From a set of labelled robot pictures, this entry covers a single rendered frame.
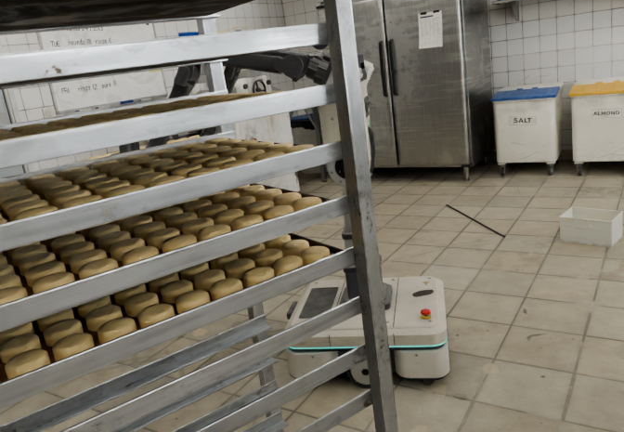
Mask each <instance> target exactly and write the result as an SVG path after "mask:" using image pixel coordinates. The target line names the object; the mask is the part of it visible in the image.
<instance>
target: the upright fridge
mask: <svg viewBox="0 0 624 432"><path fill-rule="evenodd" d="M318 3H320V5H319V6H318V7H316V9H317V10H318V23H326V16H325V7H324V0H318ZM351 3H352V11H353V20H354V28H355V37H356V45H357V54H363V58H364V60H366V61H368V62H370V63H372V64H373V68H374V70H373V73H372V75H371V77H370V80H369V82H368V85H367V93H368V98H369V100H370V103H369V104H370V105H369V107H370V128H371V130H372V132H373V137H374V145H375V157H374V168H381V167H463V173H464V175H465V179H464V180H465V181H468V180H470V178H468V176H469V167H473V166H474V165H476V164H477V163H478V162H480V161H481V160H482V159H483V160H485V162H484V164H488V162H487V160H488V154H490V153H491V152H492V151H494V150H495V137H494V118H493V103H492V101H490V100H491V99H492V83H491V64H490V46H489V28H488V0H351ZM434 10H439V11H440V10H441V14H442V40H443V46H438V47H429V48H420V49H419V19H418V14H420V13H423V12H433V11H434Z"/></svg>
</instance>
